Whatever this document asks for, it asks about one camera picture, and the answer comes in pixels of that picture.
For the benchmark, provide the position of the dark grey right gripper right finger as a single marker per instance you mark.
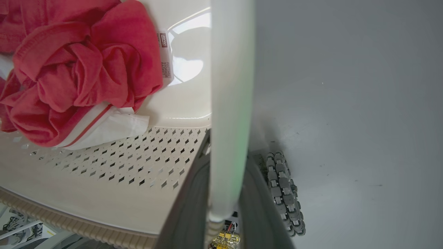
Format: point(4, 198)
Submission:
point(258, 214)

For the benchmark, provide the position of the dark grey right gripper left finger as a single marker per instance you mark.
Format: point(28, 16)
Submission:
point(188, 214)

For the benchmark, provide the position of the cream plastic laundry basket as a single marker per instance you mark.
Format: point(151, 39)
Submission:
point(173, 114)

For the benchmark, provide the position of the white basket label sticker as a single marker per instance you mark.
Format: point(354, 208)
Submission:
point(165, 58)

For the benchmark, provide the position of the grey omni wheel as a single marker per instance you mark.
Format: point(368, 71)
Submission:
point(285, 193)

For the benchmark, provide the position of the white cloth with red stripe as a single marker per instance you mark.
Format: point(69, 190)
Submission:
point(114, 128)

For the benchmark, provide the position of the red crumpled garment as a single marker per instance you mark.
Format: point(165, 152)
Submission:
point(79, 69)

